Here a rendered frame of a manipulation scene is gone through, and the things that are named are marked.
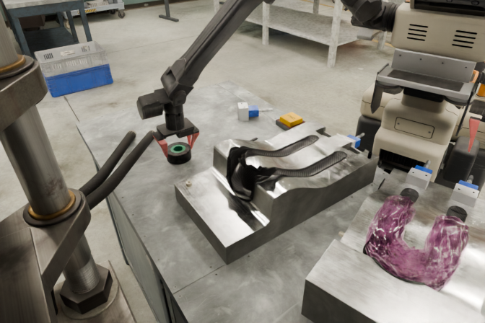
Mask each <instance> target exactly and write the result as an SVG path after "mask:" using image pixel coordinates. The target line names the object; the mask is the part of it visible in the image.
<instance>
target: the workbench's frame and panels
mask: <svg viewBox="0 0 485 323"><path fill-rule="evenodd" d="M77 130H78V131H79V129H78V128H77ZM79 134H80V136H81V137H82V139H83V141H84V143H85V144H86V146H87V148H88V150H89V152H90V153H91V155H92V158H93V161H94V164H95V168H96V170H97V172H98V171H99V170H100V169H101V168H100V166H99V164H98V163H97V161H96V159H95V157H94V156H93V154H92V152H91V150H90V149H89V146H88V145H87V143H86V141H85V140H84V138H83V136H82V134H81V133H80V131H79ZM105 201H106V203H107V206H108V210H109V213H110V217H111V220H112V222H113V227H114V229H115V233H116V236H117V239H118V243H119V246H120V248H121V252H122V255H123V259H124V261H125V263H126V264H127V265H130V267H131V269H132V272H133V274H134V276H135V278H136V280H137V282H138V284H139V286H140V288H141V290H142V292H143V294H144V296H145V298H146V300H147V302H148V304H149V307H150V309H151V310H152V313H153V315H154V317H155V319H156V320H157V323H188V321H187V319H186V318H185V316H184V314H183V313H182V311H181V309H180V307H179V306H178V303H177V302H176V300H175V298H174V297H173V295H172V293H171V292H170V289H169V288H168V287H167V284H166V282H165V281H164V279H163V277H162V276H161V274H160V272H159V270H158V269H157V266H156V265H155V263H154V261H153V259H152V258H151V256H150V254H149V253H148V251H147V248H146V247H145V246H144V243H143V242H142V240H141V238H140V237H139V235H138V233H137V232H136V230H135V228H134V226H133V224H132V223H131V221H130V219H129V217H128V216H127V214H126V212H125V210H124V209H123V206H122V205H121V203H120V201H119V199H118V198H117V196H116V194H115V193H114V191H112V193H111V194H109V196H107V197H106V199H105Z"/></svg>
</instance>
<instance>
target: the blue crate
mask: <svg viewBox="0 0 485 323"><path fill-rule="evenodd" d="M43 76H44V78H45V82H46V84H47V87H48V91H49V92H50V94H51V96H52V97H54V98H55V97H60V96H64V95H67V94H72V93H75V92H80V91H84V90H87V89H92V88H95V87H101V86H104V85H107V84H112V83H113V77H112V75H111V72H110V65H109V63H107V64H104V65H100V66H94V67H91V68H85V69H81V70H78V71H72V72H68V73H65V74H58V75H55V76H49V77H45V75H44V73H43Z"/></svg>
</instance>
